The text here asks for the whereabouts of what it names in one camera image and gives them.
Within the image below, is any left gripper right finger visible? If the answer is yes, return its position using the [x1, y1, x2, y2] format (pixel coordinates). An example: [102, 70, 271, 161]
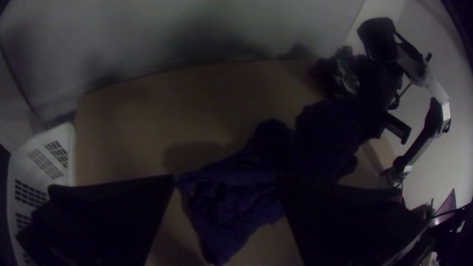
[276, 176, 428, 266]

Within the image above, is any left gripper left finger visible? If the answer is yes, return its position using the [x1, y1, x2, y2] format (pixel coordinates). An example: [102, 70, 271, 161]
[16, 174, 175, 266]

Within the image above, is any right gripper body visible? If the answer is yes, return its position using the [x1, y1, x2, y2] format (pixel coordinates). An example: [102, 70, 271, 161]
[356, 55, 412, 145]

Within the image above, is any dark blue t-shirt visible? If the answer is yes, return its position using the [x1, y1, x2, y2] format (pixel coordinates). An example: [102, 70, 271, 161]
[176, 99, 387, 266]

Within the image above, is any heap of clothes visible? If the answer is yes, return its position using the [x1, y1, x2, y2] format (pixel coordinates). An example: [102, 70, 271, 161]
[314, 45, 370, 101]

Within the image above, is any white laundry basket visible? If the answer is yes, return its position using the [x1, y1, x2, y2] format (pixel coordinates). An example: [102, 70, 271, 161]
[6, 122, 77, 266]

